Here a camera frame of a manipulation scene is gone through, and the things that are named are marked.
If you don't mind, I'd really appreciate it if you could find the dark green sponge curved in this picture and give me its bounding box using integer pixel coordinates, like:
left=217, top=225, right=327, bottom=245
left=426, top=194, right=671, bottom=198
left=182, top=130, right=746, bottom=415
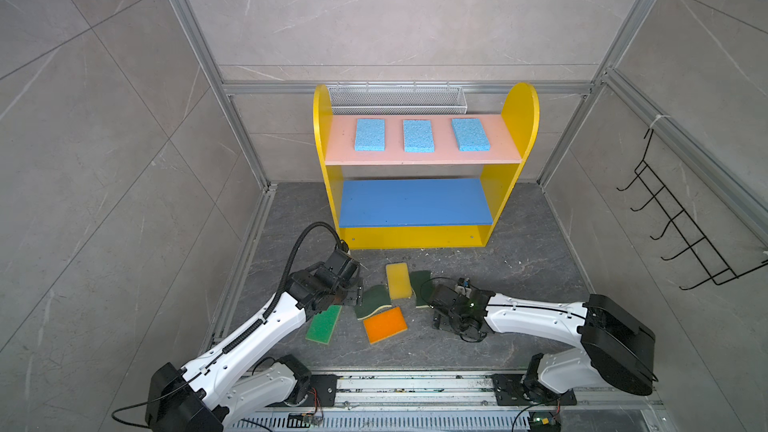
left=354, top=284, right=392, bottom=320

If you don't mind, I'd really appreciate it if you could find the yellow sponge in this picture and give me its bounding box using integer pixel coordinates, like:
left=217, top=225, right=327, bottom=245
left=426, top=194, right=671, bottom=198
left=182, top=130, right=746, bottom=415
left=385, top=263, right=413, bottom=300

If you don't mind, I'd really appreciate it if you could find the blue sponge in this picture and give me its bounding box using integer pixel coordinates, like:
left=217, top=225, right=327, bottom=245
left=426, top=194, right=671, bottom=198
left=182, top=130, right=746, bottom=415
left=403, top=119, right=435, bottom=153
left=354, top=118, right=386, bottom=152

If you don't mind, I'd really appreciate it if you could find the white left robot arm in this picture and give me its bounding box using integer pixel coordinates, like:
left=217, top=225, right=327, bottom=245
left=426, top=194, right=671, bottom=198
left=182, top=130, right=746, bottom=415
left=145, top=245, right=359, bottom=431

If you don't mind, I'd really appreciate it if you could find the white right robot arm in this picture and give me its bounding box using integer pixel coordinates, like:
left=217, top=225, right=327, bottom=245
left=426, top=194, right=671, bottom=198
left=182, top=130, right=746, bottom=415
left=414, top=279, right=657, bottom=403

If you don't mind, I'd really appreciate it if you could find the yellow shelf unit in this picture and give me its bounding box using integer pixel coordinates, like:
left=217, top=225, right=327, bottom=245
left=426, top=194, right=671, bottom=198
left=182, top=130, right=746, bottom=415
left=313, top=83, right=540, bottom=249

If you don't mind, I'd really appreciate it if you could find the orange sponge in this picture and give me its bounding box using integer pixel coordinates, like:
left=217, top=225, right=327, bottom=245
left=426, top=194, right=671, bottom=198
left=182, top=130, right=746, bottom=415
left=363, top=307, right=408, bottom=344

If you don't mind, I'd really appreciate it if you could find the dark green sponge upright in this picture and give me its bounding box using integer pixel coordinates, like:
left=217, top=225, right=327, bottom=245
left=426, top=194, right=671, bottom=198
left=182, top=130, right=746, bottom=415
left=409, top=270, right=434, bottom=308

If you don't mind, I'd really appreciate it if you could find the black corrugated cable conduit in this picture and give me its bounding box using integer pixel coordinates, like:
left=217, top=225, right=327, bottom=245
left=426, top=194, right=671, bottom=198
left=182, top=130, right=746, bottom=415
left=221, top=221, right=349, bottom=355

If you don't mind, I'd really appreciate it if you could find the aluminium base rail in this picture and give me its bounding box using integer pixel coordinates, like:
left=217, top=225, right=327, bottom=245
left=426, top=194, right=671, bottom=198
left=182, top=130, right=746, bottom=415
left=229, top=370, right=675, bottom=431

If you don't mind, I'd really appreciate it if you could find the black wire hook rack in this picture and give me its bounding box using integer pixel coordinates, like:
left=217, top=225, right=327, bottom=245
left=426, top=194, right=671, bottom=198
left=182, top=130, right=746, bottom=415
left=616, top=127, right=767, bottom=291

